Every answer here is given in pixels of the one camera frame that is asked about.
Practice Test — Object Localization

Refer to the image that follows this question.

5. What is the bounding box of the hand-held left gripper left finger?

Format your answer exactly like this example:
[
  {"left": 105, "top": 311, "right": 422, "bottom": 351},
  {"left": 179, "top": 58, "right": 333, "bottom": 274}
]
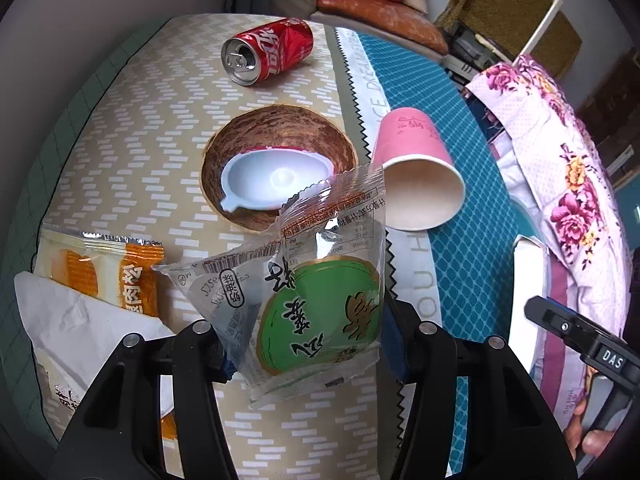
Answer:
[{"left": 47, "top": 320, "right": 236, "bottom": 480}]

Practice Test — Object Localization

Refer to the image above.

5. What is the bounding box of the pink floral blanket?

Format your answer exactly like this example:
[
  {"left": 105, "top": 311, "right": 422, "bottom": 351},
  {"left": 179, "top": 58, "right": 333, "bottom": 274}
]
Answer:
[{"left": 462, "top": 55, "right": 640, "bottom": 421}]

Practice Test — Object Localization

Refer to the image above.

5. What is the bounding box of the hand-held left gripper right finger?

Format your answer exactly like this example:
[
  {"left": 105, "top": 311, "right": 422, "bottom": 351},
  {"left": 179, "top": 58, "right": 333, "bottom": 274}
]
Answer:
[{"left": 382, "top": 295, "right": 581, "bottom": 480}]

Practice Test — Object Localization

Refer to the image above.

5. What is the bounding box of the orange seat cushion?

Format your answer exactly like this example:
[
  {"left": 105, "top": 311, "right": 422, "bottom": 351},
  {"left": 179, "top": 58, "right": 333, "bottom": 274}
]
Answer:
[{"left": 315, "top": 0, "right": 448, "bottom": 53}]

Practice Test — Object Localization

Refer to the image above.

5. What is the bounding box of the green grid mat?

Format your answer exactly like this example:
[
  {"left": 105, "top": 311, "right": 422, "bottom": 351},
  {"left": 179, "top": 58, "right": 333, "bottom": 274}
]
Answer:
[{"left": 0, "top": 17, "right": 168, "bottom": 451}]

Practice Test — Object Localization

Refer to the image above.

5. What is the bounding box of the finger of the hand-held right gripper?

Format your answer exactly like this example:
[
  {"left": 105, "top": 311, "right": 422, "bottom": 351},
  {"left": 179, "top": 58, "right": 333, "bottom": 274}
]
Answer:
[{"left": 524, "top": 296, "right": 626, "bottom": 361}]

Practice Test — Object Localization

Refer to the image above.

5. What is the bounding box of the orange snack wrapper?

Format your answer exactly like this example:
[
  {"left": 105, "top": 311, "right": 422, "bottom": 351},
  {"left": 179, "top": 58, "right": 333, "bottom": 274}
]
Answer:
[{"left": 37, "top": 222, "right": 178, "bottom": 441}]

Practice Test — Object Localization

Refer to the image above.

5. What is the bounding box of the pink paper cup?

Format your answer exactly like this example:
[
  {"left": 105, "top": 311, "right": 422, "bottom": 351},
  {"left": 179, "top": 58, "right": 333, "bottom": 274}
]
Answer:
[{"left": 370, "top": 106, "right": 466, "bottom": 231}]

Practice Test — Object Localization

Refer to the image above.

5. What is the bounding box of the person's right hand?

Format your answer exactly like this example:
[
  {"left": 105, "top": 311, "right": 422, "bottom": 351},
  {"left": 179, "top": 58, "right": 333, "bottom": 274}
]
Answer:
[{"left": 564, "top": 395, "right": 618, "bottom": 466}]

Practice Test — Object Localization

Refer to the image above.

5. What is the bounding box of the white tissue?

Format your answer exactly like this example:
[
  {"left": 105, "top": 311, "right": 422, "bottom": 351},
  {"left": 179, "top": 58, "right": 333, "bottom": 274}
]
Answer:
[{"left": 15, "top": 271, "right": 176, "bottom": 418}]

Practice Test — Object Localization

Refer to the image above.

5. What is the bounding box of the white pole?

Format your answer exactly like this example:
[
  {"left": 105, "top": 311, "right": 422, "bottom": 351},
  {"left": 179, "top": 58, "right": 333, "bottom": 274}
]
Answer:
[{"left": 510, "top": 0, "right": 563, "bottom": 63}]

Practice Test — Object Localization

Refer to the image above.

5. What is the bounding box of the leopard print curtain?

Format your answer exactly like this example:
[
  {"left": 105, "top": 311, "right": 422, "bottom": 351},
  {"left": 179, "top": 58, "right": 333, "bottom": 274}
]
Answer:
[{"left": 435, "top": 0, "right": 583, "bottom": 81}]

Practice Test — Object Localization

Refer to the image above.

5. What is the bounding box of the stereo equipment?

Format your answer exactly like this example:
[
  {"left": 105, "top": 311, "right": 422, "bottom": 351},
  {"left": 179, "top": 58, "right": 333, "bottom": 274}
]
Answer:
[{"left": 442, "top": 25, "right": 511, "bottom": 83}]

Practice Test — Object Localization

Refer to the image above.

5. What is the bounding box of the red soda can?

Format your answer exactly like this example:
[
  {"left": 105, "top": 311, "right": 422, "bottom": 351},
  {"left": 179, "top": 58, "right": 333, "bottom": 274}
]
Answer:
[{"left": 221, "top": 17, "right": 315, "bottom": 86}]

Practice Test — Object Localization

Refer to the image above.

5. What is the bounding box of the brown round bowl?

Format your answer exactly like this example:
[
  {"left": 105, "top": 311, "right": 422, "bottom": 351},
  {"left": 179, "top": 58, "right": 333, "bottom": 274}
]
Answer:
[{"left": 201, "top": 105, "right": 358, "bottom": 233}]

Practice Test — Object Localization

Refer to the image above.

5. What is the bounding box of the clear wrapper with green print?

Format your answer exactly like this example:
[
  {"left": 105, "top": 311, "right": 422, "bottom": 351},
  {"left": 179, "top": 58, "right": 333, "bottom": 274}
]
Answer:
[{"left": 152, "top": 164, "right": 388, "bottom": 408}]

